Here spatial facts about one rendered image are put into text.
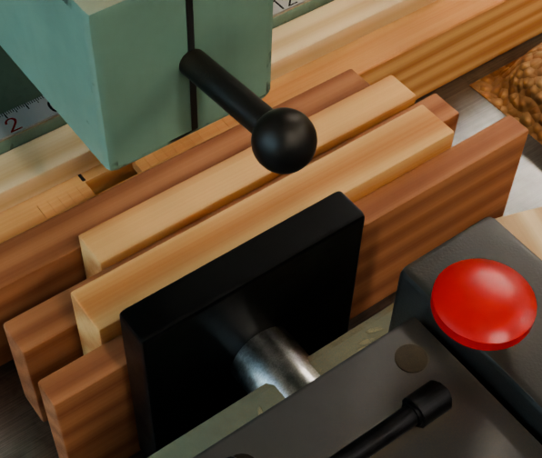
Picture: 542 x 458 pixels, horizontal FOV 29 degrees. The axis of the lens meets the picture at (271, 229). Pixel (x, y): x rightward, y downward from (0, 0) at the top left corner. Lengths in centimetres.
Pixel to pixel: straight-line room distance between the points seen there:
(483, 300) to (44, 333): 16
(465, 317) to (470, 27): 26
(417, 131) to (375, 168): 3
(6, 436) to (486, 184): 22
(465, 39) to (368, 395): 27
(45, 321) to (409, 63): 22
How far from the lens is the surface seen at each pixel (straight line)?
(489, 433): 31
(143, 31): 32
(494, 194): 45
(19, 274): 40
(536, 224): 44
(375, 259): 42
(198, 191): 41
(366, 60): 49
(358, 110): 44
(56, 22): 34
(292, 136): 30
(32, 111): 45
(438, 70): 53
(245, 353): 36
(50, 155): 44
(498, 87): 55
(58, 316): 38
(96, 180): 44
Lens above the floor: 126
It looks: 51 degrees down
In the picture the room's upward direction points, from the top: 2 degrees clockwise
